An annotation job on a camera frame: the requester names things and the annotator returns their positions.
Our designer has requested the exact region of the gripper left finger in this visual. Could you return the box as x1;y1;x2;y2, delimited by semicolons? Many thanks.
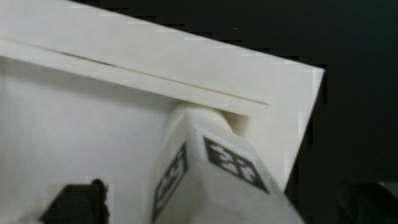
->
38;179;109;224

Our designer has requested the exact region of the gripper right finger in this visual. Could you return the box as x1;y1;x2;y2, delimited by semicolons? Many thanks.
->
335;182;398;224

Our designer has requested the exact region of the white square table top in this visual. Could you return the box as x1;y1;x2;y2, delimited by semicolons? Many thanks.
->
0;39;266;224

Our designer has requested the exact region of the white L-shaped obstacle fence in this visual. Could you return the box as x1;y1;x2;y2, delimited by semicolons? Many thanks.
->
0;0;323;184

